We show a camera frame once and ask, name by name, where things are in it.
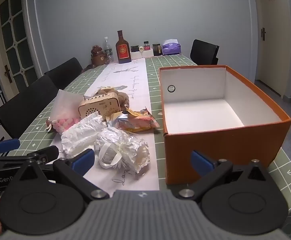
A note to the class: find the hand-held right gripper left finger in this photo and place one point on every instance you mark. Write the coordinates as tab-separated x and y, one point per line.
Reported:
82	161

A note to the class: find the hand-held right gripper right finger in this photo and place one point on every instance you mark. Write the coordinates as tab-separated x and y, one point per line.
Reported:
201	162

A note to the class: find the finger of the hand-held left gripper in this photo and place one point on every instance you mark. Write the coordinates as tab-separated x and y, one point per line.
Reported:
45	153
6	145

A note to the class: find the orange cardboard box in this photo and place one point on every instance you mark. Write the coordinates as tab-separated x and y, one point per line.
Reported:
210	150

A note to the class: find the pink plush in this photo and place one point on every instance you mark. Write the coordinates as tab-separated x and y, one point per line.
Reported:
65	122

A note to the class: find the white ribboned plastic bag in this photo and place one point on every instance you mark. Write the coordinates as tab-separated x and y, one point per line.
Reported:
125	150

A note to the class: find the yellow pink snack packet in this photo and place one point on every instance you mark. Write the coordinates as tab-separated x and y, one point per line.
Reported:
138	122

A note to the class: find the black dining chair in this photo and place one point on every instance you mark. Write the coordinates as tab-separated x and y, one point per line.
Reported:
64	73
25	105

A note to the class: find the wooden toy radio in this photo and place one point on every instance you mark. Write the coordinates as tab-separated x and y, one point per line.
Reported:
95	105

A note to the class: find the brown plush toy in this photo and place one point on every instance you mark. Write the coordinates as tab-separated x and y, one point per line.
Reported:
123	98

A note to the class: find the small dark brown object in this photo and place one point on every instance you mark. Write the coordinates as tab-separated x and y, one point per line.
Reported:
89	68

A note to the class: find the white printed table runner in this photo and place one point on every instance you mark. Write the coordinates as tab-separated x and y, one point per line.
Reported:
135	80

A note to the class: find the green checked tablecloth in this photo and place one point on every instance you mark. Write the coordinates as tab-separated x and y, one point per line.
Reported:
175	62

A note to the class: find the brown bear jar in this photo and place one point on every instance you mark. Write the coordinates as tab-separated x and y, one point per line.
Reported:
99	57

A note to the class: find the glass panel door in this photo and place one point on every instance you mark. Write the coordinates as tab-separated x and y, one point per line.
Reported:
15	40

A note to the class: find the black office chair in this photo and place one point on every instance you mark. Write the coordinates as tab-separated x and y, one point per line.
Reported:
203	52

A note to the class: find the clear water bottle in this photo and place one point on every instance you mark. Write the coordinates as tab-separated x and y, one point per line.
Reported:
108	50

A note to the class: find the brown liquor bottle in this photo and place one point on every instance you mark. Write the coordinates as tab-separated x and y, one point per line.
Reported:
123	51

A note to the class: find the purple tissue pack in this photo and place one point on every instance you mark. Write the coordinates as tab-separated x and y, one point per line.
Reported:
171	48

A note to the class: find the white holder box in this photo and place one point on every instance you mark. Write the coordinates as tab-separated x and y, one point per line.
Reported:
148	53
136	55

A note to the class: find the tall dark jar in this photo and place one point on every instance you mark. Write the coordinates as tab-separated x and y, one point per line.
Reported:
156	50

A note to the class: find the short dark jar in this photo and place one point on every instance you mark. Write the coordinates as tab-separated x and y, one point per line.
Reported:
134	48

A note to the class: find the cream tape roll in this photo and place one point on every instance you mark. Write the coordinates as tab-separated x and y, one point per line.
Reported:
141	49

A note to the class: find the red label jar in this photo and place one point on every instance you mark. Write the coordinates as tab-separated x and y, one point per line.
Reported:
146	45

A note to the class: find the cream room door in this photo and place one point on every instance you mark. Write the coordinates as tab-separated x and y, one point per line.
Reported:
270	42

